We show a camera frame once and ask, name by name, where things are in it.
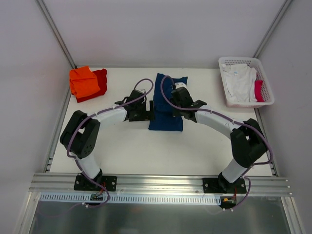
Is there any blue printed t shirt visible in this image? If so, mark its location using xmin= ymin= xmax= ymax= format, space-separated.
xmin=148 ymin=73 xmax=183 ymax=132

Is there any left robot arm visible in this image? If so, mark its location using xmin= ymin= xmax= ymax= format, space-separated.
xmin=60 ymin=89 xmax=155 ymax=195

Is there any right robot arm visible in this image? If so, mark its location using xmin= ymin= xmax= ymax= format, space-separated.
xmin=170 ymin=84 xmax=271 ymax=193

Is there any red folded t shirt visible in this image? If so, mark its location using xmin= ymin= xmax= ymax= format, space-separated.
xmin=76 ymin=69 xmax=107 ymax=103

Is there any orange folded t shirt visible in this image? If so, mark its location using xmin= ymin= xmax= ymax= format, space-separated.
xmin=69 ymin=66 xmax=100 ymax=98

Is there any white t shirt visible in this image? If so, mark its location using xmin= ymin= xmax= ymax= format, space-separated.
xmin=221 ymin=64 xmax=257 ymax=102

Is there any white plastic basket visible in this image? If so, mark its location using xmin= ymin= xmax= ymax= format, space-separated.
xmin=218 ymin=57 xmax=274 ymax=108

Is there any pink t shirt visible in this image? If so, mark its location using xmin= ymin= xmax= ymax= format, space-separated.
xmin=254 ymin=80 xmax=265 ymax=102

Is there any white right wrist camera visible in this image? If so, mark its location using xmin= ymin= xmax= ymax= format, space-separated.
xmin=173 ymin=82 xmax=187 ymax=90

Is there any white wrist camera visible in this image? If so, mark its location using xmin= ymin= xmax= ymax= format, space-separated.
xmin=173 ymin=82 xmax=187 ymax=90
xmin=136 ymin=89 xmax=146 ymax=94

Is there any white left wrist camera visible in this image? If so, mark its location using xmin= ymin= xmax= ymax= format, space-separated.
xmin=136 ymin=89 xmax=146 ymax=94

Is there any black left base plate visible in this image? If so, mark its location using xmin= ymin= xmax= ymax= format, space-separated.
xmin=74 ymin=174 xmax=117 ymax=193

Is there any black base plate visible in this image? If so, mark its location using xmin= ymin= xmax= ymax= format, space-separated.
xmin=202 ymin=177 xmax=247 ymax=194
xmin=74 ymin=174 xmax=117 ymax=193

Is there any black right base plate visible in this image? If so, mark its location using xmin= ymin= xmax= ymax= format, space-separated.
xmin=202 ymin=177 xmax=247 ymax=194

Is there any white slotted cable duct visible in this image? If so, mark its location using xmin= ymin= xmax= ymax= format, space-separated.
xmin=39 ymin=192 xmax=221 ymax=206

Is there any left aluminium corner post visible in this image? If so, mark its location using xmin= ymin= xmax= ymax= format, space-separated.
xmin=35 ymin=0 xmax=77 ymax=69

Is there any aluminium corner post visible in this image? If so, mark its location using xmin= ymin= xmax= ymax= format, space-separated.
xmin=253 ymin=0 xmax=294 ymax=58
xmin=35 ymin=0 xmax=77 ymax=69

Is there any aluminium front rail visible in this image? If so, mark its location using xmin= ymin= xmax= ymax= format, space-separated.
xmin=29 ymin=173 xmax=293 ymax=197

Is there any right aluminium corner post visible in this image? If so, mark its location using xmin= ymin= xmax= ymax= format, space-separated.
xmin=253 ymin=0 xmax=294 ymax=58

